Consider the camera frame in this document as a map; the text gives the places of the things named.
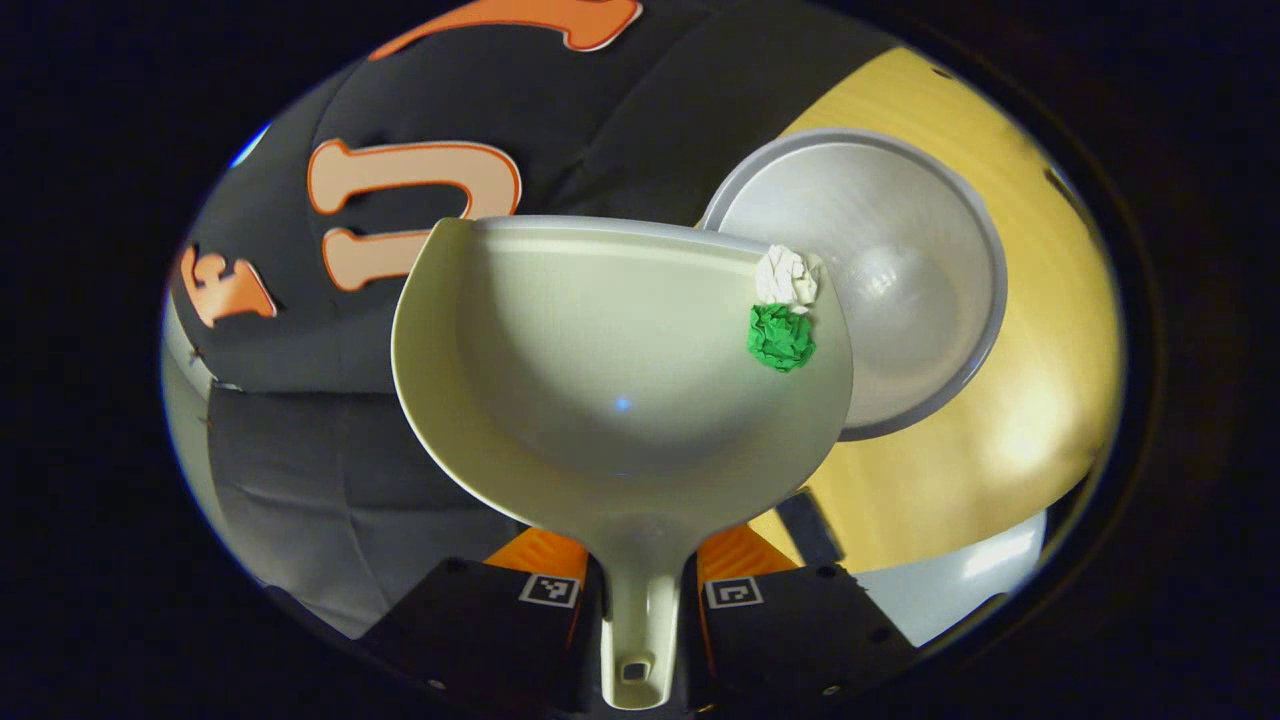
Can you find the white paper ball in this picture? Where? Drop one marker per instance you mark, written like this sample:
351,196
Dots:
787,277

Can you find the green paper ball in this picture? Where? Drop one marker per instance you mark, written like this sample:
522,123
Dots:
781,338

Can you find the white ribbed garbage bin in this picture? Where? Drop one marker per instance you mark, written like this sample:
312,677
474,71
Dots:
900,270

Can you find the white dustpan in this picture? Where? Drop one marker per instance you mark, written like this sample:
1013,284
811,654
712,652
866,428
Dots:
600,360

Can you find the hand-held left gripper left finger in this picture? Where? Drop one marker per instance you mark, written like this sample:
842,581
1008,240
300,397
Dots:
480,630

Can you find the black rectangular block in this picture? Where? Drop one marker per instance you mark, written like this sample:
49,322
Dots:
810,528

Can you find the black backdrop cloth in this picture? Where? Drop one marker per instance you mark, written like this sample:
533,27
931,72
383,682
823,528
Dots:
620,130

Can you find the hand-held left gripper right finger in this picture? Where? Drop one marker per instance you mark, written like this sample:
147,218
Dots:
800,630

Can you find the wooden desktop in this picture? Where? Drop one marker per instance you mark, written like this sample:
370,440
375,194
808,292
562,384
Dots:
1040,400

